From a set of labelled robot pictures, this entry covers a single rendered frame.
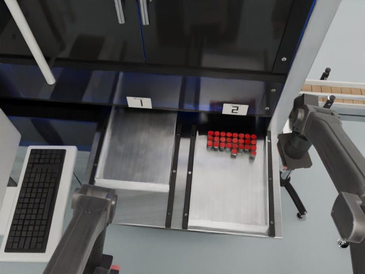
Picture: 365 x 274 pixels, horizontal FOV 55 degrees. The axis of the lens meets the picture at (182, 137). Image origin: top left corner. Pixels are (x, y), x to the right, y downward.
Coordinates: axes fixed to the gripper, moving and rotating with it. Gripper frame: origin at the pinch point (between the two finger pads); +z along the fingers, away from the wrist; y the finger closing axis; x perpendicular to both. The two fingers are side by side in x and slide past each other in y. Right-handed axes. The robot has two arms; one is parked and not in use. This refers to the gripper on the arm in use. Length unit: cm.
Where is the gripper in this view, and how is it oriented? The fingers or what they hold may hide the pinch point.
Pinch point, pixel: (286, 163)
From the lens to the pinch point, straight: 104.7
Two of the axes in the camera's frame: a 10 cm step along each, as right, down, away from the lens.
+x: -9.9, 1.3, -0.6
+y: -1.4, -8.7, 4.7
